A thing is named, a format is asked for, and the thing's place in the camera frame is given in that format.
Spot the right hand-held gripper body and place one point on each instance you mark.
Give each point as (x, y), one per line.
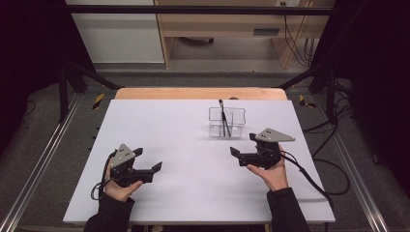
(266, 158)

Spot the wooden table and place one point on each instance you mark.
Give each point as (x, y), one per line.
(193, 93)

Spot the clear acrylic organizer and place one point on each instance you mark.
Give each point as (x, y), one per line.
(237, 127)

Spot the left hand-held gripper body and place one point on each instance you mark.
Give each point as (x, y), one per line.
(124, 175)

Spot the person's right hand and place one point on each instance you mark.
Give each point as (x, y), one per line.
(274, 179)

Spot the aluminium rail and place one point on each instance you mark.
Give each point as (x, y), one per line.
(354, 167)
(42, 158)

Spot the black metal stand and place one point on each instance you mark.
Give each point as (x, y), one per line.
(330, 96)
(63, 93)

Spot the white table board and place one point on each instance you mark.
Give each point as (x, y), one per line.
(199, 199)

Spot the black pen with silver tip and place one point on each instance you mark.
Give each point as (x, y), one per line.
(221, 112)

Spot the person's left hand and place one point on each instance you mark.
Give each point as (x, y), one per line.
(121, 193)

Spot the yellow clamp right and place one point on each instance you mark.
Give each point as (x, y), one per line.
(303, 101)

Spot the plain black pen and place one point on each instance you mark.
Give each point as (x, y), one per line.
(228, 129)

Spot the light wooden desk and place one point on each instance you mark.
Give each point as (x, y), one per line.
(225, 24)

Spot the yellow clamp left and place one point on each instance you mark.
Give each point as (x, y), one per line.
(98, 101)

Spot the black horizontal frame bar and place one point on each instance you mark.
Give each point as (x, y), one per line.
(193, 10)

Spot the white cabinet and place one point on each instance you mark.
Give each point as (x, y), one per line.
(119, 38)

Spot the black curtain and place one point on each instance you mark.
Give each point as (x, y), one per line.
(380, 80)
(29, 64)

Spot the yellow clamp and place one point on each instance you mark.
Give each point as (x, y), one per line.
(98, 101)
(303, 101)

